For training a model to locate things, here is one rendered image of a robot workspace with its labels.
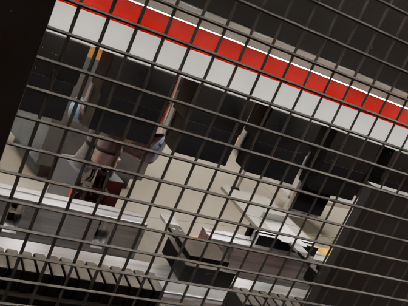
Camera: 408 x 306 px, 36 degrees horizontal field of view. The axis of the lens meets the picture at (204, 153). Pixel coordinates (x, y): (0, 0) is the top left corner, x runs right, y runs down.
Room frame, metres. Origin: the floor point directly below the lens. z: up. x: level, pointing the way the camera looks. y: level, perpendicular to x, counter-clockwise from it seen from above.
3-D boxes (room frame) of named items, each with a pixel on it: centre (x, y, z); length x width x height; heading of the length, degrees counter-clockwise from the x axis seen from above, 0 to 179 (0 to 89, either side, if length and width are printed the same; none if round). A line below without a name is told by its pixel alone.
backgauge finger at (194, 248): (1.28, -0.04, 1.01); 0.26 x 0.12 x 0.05; 29
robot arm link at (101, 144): (1.76, 0.26, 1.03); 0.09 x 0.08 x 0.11; 173
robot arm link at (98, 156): (1.75, 0.25, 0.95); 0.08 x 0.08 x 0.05
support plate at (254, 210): (1.74, -0.23, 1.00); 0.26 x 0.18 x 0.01; 29
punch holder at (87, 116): (1.33, 0.20, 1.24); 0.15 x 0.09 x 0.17; 119
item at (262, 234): (1.61, -0.29, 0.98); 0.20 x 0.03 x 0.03; 119
